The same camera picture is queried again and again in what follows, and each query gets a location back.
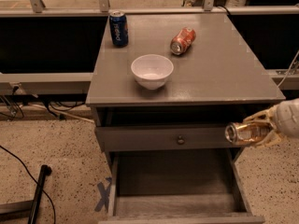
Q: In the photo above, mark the round dark drawer knob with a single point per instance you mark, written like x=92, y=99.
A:
x=180, y=140

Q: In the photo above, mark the blue tape cross mark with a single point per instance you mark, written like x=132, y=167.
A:
x=104, y=195

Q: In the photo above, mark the grey wooden drawer cabinet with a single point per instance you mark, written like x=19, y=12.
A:
x=166, y=149

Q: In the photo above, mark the grey metal railing frame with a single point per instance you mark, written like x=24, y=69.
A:
x=62, y=13

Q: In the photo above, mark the white plastic bowl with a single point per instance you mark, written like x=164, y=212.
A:
x=152, y=71

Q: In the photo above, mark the shiny orange gold can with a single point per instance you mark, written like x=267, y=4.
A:
x=243, y=134

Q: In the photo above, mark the grey open middle drawer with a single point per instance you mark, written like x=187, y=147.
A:
x=199, y=186

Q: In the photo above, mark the black metal floor stand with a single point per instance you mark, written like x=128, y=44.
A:
x=29, y=208

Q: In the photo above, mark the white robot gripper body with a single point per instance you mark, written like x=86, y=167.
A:
x=288, y=118

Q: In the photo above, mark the red orange soda can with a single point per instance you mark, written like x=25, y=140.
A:
x=181, y=42

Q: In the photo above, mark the blue pepsi can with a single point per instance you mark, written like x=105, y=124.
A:
x=118, y=28

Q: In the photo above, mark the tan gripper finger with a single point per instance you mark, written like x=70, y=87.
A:
x=273, y=138
x=264, y=116

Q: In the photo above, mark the grey top drawer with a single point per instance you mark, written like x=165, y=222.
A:
x=131, y=128

